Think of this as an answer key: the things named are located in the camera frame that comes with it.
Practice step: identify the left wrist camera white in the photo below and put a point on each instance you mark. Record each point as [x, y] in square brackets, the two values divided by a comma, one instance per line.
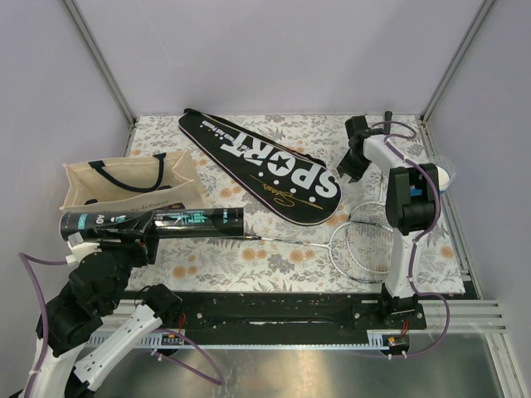
[80, 251]

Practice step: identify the beige canvas tote bag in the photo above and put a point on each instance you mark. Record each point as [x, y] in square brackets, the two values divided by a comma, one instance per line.
[163, 180]

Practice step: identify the black shuttlecock tube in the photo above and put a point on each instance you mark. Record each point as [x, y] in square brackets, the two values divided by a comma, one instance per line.
[172, 224]

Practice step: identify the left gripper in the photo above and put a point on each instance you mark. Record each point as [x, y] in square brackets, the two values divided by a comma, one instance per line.
[134, 238]

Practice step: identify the blue wrapped toilet paper roll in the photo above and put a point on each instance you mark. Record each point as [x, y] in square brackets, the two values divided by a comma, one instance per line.
[446, 174]

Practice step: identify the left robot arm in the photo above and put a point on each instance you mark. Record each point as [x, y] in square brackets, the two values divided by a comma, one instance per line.
[92, 292]

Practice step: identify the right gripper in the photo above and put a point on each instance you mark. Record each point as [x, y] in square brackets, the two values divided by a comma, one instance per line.
[343, 167]

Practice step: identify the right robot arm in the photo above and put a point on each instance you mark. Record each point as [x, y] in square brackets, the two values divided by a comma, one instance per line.
[412, 207]

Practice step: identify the white racket black handle front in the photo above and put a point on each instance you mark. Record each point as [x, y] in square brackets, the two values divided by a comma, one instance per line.
[372, 268]

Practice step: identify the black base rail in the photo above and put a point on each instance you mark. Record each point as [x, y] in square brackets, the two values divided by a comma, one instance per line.
[284, 313]

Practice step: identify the black sport racket cover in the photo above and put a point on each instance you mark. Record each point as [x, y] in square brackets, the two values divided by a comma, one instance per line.
[296, 187]

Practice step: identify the white slotted cable duct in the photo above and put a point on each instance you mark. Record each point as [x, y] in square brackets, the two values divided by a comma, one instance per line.
[358, 340]

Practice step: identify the white racket black handle right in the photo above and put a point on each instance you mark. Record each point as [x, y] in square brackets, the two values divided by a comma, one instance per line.
[373, 207]

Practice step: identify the white racket black handle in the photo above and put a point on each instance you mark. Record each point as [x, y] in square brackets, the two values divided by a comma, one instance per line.
[372, 268]
[373, 207]

